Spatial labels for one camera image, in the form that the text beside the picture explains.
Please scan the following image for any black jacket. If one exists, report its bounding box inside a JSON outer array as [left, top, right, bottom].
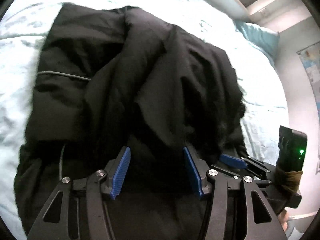
[[14, 4, 246, 239]]

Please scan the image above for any person's right hand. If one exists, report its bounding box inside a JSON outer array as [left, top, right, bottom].
[[277, 209, 289, 231]]

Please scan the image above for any teal pillow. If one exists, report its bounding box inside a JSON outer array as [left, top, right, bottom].
[[233, 20, 280, 68]]

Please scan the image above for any light blue duvet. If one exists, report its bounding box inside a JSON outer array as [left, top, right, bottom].
[[1, 0, 289, 239]]

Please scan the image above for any wall poster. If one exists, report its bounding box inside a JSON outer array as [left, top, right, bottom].
[[297, 42, 320, 116]]

